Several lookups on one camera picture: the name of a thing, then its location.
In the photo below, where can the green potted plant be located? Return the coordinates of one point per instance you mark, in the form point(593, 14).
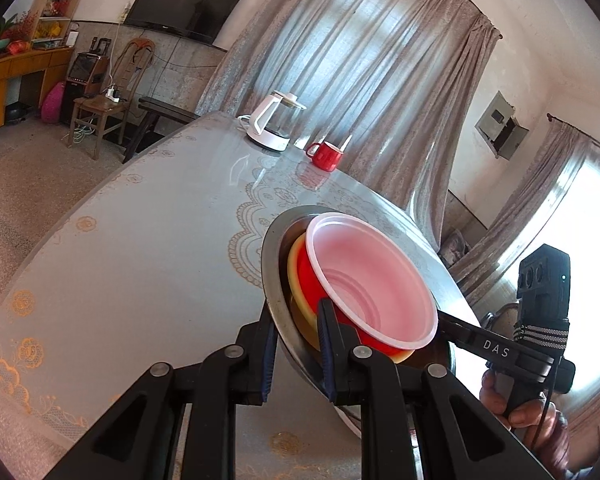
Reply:
point(5, 27)

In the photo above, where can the black portable speaker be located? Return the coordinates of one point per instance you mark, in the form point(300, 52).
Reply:
point(85, 70)

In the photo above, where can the person's right hand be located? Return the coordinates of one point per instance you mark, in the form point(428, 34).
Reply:
point(525, 417)

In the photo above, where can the yellow plastic bowl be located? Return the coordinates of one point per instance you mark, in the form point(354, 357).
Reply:
point(296, 285)

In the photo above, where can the black flat screen television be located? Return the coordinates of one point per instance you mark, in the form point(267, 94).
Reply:
point(185, 5)

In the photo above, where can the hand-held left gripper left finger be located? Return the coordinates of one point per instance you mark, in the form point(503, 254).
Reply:
point(269, 360)

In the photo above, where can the wooden chair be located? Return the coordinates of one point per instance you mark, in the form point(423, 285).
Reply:
point(97, 105)

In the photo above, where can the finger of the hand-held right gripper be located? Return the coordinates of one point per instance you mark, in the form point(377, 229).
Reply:
point(460, 332)

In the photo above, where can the dark wooden bench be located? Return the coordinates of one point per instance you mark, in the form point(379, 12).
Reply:
point(162, 110)

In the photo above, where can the white electric glass kettle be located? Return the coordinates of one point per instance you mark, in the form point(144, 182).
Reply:
point(272, 132)

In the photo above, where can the grey patterned cushion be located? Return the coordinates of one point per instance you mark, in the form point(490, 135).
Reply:
point(455, 249)

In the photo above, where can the grey window curtain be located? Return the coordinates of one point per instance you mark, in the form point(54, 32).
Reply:
point(360, 85)
point(525, 220)

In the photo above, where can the white power strip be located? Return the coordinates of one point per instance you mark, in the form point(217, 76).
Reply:
point(112, 94)

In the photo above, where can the small wooden shelf with ornaments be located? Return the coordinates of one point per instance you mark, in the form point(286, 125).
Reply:
point(55, 25)

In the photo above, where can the stainless steel bowl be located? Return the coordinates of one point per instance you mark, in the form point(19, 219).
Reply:
point(272, 260)

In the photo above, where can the orange wooden desk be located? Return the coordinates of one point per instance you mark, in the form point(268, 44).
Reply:
point(15, 70)

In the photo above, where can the red plastic bowl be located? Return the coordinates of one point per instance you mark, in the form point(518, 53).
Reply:
point(375, 280)

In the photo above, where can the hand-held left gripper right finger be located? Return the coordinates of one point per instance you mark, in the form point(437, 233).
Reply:
point(332, 355)

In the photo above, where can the small white device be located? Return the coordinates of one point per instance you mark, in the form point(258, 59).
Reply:
point(71, 40)

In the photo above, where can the red mug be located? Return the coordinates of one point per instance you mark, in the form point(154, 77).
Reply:
point(327, 157)

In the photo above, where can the pink bag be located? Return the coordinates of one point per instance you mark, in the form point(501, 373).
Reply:
point(52, 105)

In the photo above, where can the grey wall electrical box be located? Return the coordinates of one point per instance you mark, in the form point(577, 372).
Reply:
point(495, 120)

